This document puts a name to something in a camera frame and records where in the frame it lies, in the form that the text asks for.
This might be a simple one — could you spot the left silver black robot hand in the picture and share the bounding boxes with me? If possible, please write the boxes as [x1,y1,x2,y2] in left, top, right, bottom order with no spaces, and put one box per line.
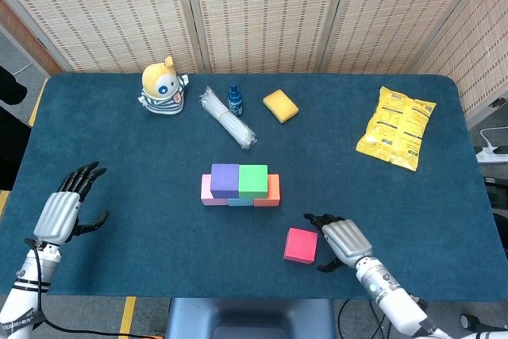
[33,161,110,247]

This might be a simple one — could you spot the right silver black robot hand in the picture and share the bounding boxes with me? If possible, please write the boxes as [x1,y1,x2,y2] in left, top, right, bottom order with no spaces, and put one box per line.
[303,213,374,273]

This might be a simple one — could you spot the red foam cube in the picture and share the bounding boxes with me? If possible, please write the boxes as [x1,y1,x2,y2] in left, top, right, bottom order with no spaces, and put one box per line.
[283,227,319,264]

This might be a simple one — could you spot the orange foam cube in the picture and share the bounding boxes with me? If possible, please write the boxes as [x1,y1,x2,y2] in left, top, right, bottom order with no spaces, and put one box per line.
[252,174,282,208]

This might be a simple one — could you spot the green foam cube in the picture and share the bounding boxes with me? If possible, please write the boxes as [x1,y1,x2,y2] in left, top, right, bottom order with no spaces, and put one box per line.
[238,164,269,200]

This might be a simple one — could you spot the purple foam cube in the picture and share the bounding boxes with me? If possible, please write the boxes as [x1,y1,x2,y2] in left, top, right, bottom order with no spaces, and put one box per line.
[210,163,241,200]

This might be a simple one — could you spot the pink foam cube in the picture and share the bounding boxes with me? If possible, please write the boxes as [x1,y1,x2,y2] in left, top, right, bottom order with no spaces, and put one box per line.
[200,174,229,207]

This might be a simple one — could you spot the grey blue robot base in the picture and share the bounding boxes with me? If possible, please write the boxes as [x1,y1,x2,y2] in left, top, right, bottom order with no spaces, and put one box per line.
[165,298,337,339]

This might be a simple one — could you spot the black equipment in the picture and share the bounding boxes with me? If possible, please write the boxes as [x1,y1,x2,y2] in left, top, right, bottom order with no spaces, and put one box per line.
[0,67,33,191]

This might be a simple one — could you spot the blue felt table cover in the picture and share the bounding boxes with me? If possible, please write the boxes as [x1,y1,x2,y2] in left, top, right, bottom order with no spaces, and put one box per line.
[0,72,499,302]

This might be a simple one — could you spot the yellow snack bag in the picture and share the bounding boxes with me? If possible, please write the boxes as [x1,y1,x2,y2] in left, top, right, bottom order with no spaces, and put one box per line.
[355,85,437,172]

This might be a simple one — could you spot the yellow sponge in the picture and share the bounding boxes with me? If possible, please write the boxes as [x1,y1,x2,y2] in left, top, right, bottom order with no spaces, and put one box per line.
[262,90,299,125]

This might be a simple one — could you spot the dark grey box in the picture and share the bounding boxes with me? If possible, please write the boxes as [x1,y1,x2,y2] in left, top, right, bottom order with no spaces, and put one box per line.
[483,175,508,209]

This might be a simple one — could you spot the yellow plush toy striped shirt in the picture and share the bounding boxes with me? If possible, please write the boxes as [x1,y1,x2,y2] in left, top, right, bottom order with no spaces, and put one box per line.
[137,56,190,117]

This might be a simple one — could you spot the white power strip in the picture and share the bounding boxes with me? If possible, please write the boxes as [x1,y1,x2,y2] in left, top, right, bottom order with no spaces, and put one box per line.
[475,146,508,164]

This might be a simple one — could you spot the clear plastic bag bundle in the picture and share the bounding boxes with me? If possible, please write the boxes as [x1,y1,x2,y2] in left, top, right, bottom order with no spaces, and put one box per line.
[198,86,257,151]

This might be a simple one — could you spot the blue spray bottle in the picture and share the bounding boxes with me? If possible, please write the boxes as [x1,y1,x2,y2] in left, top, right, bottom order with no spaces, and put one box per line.
[227,83,244,117]

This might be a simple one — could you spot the woven folding screen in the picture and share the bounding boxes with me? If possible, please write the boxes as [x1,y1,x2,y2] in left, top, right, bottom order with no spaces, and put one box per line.
[0,0,508,120]

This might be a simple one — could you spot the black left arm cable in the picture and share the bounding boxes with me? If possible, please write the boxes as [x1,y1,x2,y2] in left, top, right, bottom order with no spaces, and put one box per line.
[24,237,160,339]

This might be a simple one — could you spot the white power cable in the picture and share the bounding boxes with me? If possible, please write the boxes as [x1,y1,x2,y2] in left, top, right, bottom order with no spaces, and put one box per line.
[479,127,508,149]

